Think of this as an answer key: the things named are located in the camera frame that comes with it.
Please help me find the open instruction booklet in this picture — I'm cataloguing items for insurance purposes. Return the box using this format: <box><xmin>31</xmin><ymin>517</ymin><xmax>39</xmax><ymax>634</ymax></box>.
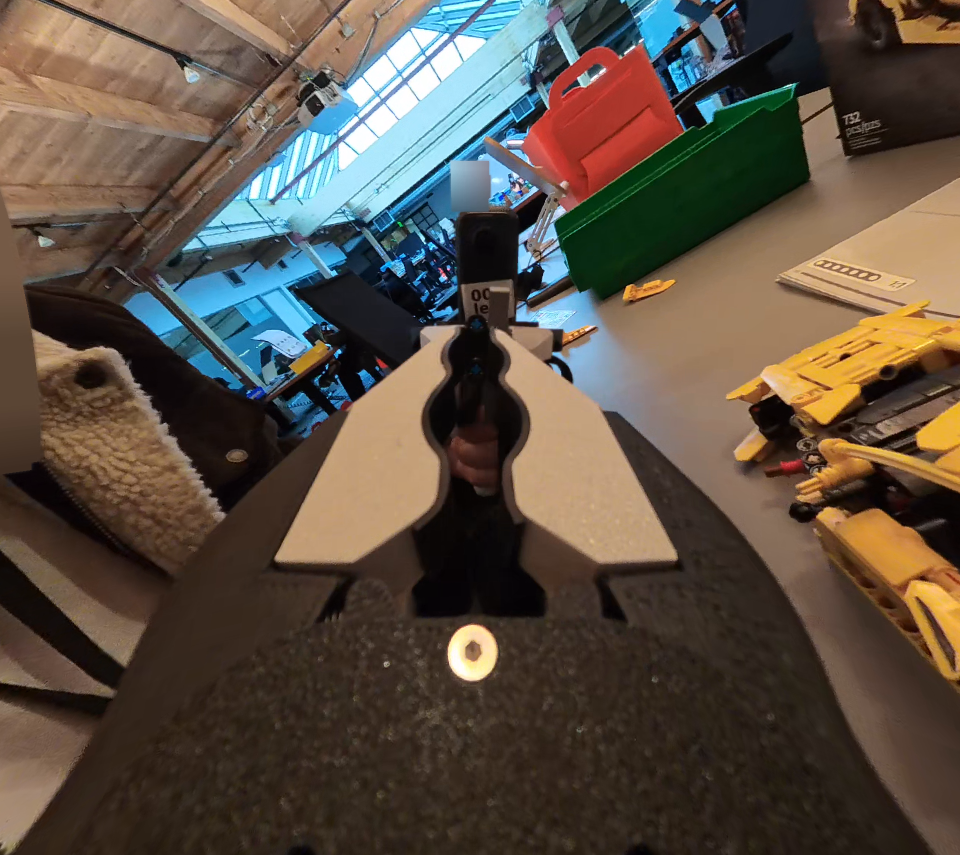
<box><xmin>776</xmin><ymin>176</ymin><xmax>960</xmax><ymax>320</ymax></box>

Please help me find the yellow toy brick car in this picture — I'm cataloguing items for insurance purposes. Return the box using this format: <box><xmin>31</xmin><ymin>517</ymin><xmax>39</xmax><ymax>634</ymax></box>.
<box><xmin>726</xmin><ymin>300</ymin><xmax>960</xmax><ymax>691</ymax></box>

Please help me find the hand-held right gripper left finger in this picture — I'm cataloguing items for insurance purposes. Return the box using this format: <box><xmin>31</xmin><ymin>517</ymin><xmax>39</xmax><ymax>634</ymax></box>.
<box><xmin>272</xmin><ymin>319</ymin><xmax>481</xmax><ymax>618</ymax></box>

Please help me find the wooden board on white arm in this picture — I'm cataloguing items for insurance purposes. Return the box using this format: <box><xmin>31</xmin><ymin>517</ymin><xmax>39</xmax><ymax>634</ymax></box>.
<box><xmin>483</xmin><ymin>136</ymin><xmax>571</xmax><ymax>260</ymax></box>

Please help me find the white mounted projector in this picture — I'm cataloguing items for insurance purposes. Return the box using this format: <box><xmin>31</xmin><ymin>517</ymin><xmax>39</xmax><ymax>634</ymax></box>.
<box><xmin>296</xmin><ymin>69</ymin><xmax>360</xmax><ymax>136</ymax></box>

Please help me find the white striped shirt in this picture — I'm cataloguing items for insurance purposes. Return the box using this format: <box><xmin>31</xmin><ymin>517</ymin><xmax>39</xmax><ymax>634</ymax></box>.
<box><xmin>0</xmin><ymin>472</ymin><xmax>181</xmax><ymax>849</ymax></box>

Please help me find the toy car set box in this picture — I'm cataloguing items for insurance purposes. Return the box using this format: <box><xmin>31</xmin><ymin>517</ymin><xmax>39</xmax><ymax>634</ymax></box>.
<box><xmin>795</xmin><ymin>0</ymin><xmax>960</xmax><ymax>159</ymax></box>

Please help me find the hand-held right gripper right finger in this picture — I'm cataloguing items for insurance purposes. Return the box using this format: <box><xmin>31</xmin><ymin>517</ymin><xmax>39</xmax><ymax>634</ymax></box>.
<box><xmin>480</xmin><ymin>328</ymin><xmax>680</xmax><ymax>616</ymax></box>

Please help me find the person's left hand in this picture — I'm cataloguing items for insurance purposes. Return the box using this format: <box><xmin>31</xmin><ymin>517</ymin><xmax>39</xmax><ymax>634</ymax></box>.
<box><xmin>448</xmin><ymin>420</ymin><xmax>502</xmax><ymax>496</ymax></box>

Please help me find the green plastic bin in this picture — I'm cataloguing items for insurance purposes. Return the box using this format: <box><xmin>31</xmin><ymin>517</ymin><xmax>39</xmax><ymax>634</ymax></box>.
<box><xmin>553</xmin><ymin>82</ymin><xmax>813</xmax><ymax>301</ymax></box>

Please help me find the brown fleece-lined jacket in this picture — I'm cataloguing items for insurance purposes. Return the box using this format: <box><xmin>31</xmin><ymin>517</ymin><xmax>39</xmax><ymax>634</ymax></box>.
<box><xmin>26</xmin><ymin>285</ymin><xmax>301</xmax><ymax>575</ymax></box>

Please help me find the red plastic case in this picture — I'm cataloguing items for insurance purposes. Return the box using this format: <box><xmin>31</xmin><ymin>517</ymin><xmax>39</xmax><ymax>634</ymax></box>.
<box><xmin>521</xmin><ymin>45</ymin><xmax>687</xmax><ymax>211</ymax></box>

